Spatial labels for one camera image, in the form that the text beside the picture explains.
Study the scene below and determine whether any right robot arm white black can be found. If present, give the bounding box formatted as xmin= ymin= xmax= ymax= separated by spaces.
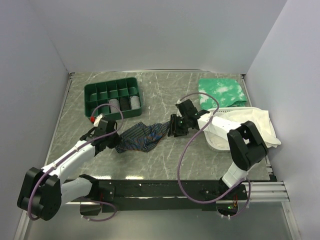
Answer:
xmin=168 ymin=110 xmax=268 ymax=200

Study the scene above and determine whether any navy striped underwear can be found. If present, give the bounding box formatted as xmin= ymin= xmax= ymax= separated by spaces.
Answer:
xmin=115 ymin=121 xmax=170 ymax=154

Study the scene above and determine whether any white perforated laundry basket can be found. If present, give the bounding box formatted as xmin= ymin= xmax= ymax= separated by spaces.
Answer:
xmin=204 ymin=107 xmax=255 ymax=152

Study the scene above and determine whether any green white tie-dye cloth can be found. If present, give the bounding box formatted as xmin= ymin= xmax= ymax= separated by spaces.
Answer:
xmin=198 ymin=78 xmax=247 ymax=108

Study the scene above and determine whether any green compartment organizer tray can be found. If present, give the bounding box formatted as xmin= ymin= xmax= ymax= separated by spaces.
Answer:
xmin=84 ymin=77 xmax=143 ymax=120

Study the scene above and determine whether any white cloth in basket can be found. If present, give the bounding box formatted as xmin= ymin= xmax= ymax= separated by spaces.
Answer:
xmin=207 ymin=106 xmax=282 ymax=149

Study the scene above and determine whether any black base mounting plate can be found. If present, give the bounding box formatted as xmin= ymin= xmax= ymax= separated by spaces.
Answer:
xmin=74 ymin=179 xmax=251 ymax=217

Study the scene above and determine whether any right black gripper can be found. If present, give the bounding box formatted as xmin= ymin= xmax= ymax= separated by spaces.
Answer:
xmin=167 ymin=113 xmax=190 ymax=137

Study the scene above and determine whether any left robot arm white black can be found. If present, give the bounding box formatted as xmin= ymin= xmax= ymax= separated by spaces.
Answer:
xmin=17 ymin=121 xmax=121 ymax=221

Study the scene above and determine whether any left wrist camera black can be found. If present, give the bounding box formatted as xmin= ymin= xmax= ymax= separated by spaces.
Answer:
xmin=95 ymin=118 xmax=118 ymax=135

